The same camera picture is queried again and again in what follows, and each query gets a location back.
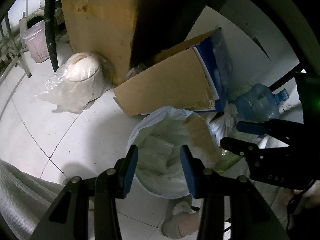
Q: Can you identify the person's left leg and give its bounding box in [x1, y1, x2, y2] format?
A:
[0, 159, 65, 240]

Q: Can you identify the large brown cardboard box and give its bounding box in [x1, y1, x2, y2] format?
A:
[61, 0, 141, 85]

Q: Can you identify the person's right hand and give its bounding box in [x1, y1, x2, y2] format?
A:
[291, 187, 320, 209]

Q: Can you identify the white plastic bag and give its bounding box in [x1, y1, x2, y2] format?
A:
[207, 104, 238, 143]

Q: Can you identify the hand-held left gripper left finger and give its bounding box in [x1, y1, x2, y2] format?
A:
[30, 144, 139, 240]

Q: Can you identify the rice cooker in plastic bag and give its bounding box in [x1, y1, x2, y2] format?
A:
[37, 52, 113, 114]

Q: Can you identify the blue cardboard box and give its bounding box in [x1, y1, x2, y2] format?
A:
[113, 27, 233, 117]

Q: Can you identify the trash bin with blue liner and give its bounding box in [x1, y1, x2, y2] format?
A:
[127, 106, 225, 199]

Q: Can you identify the blue water jug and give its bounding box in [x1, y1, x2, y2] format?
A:
[234, 83, 290, 124]

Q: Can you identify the pink waste basket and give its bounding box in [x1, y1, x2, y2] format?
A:
[22, 19, 50, 64]

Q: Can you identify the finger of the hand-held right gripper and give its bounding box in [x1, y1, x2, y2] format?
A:
[220, 137, 290, 165]
[236, 119, 304, 144]

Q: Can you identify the grey slipper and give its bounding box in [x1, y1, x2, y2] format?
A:
[161, 197, 200, 238]

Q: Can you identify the white rice cooker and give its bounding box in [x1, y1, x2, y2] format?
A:
[66, 52, 100, 83]

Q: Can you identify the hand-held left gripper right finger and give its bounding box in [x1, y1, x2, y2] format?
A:
[179, 144, 292, 240]

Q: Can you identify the black table leg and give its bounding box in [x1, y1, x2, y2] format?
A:
[44, 0, 60, 72]

